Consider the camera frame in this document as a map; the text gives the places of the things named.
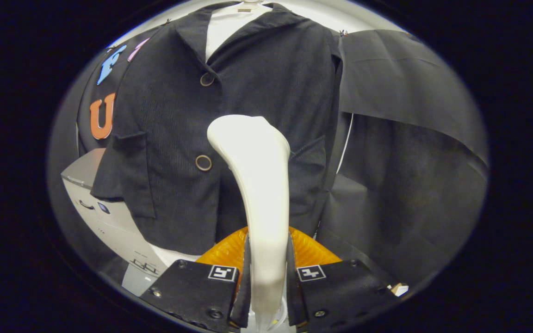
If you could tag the black backdrop cloth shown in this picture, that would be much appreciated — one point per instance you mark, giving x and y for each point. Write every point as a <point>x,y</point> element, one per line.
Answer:
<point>410,185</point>

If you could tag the grey drawer cabinet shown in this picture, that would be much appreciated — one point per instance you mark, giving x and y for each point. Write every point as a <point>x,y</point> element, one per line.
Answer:
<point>114,226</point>

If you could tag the black jacket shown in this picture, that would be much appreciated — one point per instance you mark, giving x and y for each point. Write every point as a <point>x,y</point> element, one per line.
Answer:
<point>169,120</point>

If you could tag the white mannequin torso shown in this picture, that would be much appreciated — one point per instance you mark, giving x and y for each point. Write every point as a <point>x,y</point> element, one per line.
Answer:
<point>225,32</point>

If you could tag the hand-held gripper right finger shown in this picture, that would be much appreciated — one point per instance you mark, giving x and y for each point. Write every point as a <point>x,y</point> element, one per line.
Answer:
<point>340,291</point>

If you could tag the white garment steamer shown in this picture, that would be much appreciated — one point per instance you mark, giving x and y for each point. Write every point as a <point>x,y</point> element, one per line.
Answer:
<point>262,185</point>

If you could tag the cardboard box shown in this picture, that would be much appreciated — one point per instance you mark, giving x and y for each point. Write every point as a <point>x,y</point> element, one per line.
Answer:
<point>399,290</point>

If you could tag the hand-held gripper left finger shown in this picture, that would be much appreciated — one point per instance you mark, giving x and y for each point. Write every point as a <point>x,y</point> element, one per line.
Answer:
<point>192,291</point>

